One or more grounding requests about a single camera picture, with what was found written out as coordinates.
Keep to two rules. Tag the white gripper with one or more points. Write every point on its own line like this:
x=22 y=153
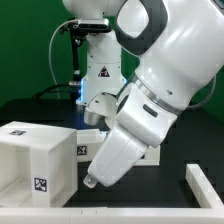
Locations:
x=117 y=155

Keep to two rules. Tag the large white drawer housing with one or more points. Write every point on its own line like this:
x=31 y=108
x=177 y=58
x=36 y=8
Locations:
x=38 y=165

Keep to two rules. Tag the white drawer box with knob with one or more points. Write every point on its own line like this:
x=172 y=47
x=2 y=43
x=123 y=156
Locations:
x=150 y=158

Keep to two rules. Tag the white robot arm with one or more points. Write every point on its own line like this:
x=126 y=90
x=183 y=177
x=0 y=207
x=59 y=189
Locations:
x=180 y=45

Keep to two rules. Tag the small white drawer box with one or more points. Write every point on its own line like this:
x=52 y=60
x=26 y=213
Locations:
x=88 y=143

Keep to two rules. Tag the white L-shaped table fence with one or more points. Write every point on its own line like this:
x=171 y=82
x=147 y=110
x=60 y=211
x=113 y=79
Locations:
x=211 y=210

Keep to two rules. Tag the black camera stand pole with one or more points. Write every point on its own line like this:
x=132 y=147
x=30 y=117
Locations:
x=76 y=80

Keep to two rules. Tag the black camera on stand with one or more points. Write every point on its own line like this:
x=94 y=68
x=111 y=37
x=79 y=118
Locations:
x=94 y=25

